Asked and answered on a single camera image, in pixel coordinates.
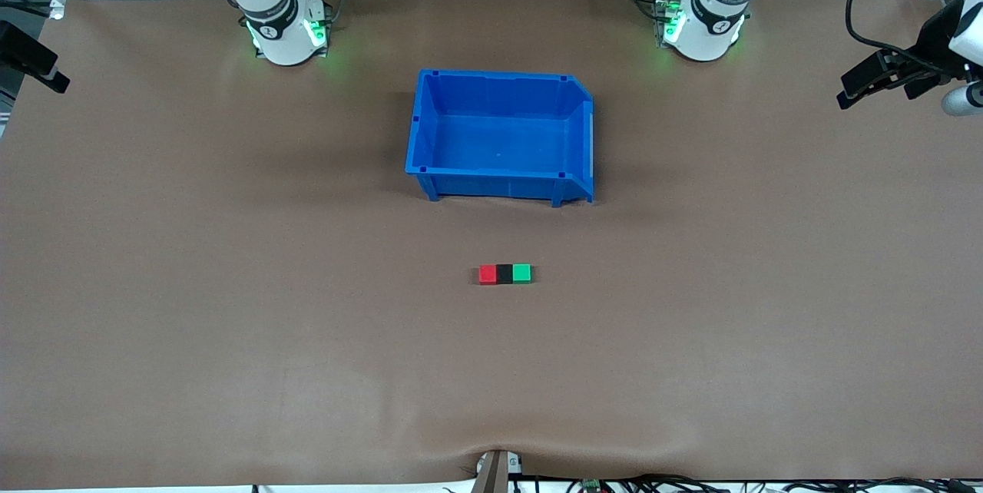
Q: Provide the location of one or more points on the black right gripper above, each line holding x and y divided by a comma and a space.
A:
17, 46

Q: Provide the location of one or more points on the green cube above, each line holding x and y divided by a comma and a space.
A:
522, 272

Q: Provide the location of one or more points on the blue plastic storage bin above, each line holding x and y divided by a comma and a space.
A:
499, 140

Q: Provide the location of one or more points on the brown table cover mat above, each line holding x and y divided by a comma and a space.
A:
230, 370

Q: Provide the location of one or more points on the red cube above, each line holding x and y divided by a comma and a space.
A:
488, 274

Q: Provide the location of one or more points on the black cube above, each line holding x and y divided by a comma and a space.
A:
504, 273

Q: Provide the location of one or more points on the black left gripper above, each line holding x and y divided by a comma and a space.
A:
932, 42

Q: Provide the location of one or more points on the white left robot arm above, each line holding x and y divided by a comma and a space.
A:
710, 24

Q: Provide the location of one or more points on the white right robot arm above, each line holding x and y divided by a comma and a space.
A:
276, 24

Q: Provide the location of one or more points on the small white corner bracket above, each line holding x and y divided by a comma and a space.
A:
57, 11

